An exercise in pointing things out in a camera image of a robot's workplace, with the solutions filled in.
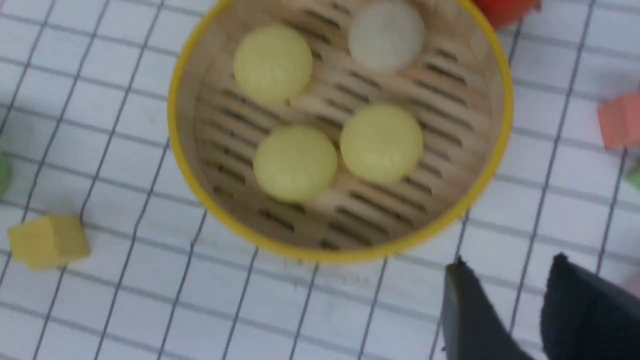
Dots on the yellow cube block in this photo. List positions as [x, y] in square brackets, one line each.
[49, 241]

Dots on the green apple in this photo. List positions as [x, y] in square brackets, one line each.
[5, 174]

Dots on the green cube block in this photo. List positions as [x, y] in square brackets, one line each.
[632, 177]

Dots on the white bun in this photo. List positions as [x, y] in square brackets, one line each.
[387, 35]

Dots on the yellow bun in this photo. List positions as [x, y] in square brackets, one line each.
[273, 64]
[295, 163]
[382, 143]

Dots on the orange cube block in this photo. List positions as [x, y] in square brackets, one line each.
[619, 122]

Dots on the yellow bun front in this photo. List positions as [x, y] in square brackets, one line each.
[295, 163]

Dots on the white grid tablecloth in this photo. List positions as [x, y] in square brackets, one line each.
[83, 124]

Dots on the red tomato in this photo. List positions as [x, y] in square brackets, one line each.
[502, 13]

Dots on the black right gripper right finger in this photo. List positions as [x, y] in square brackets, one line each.
[586, 317]

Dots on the pink cube block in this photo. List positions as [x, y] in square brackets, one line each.
[632, 285]

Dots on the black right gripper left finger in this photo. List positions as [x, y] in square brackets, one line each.
[471, 327]

